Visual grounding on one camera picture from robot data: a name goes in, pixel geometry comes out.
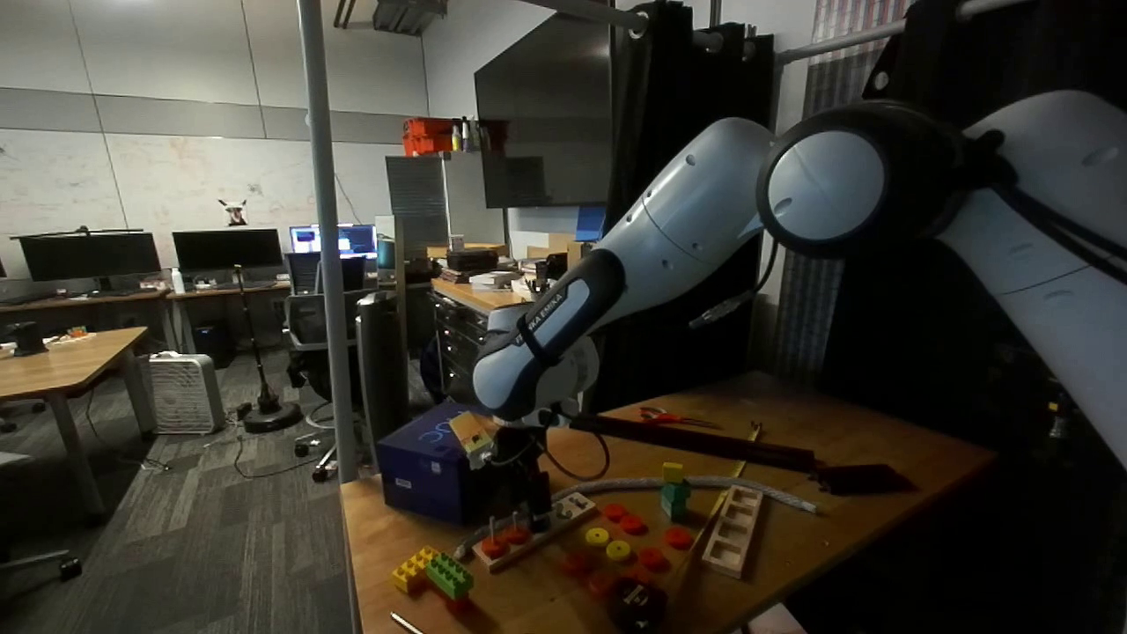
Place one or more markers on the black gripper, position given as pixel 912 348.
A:
pixel 516 483

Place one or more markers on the right black monitor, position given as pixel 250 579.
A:
pixel 226 247

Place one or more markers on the wooden compartment tray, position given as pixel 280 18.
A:
pixel 733 531

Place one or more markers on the silver metal case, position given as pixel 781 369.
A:
pixel 183 390

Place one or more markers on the black monitor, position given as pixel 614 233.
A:
pixel 226 247
pixel 89 256

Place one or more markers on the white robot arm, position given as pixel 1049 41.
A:
pixel 1031 199

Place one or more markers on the long dark wooden stick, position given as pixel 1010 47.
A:
pixel 776 456

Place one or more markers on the wooden office desk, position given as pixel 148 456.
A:
pixel 71 369

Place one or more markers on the large wall television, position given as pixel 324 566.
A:
pixel 547 104

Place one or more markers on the green cup stack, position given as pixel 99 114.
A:
pixel 673 490

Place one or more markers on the wooden board with red discs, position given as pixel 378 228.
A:
pixel 509 545

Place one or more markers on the blue cardboard box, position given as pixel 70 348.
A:
pixel 424 471

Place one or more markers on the grey metal pole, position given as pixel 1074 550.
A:
pixel 323 155

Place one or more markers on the left black monitor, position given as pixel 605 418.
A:
pixel 89 256

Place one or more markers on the yellow and green lego block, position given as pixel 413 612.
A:
pixel 430 569

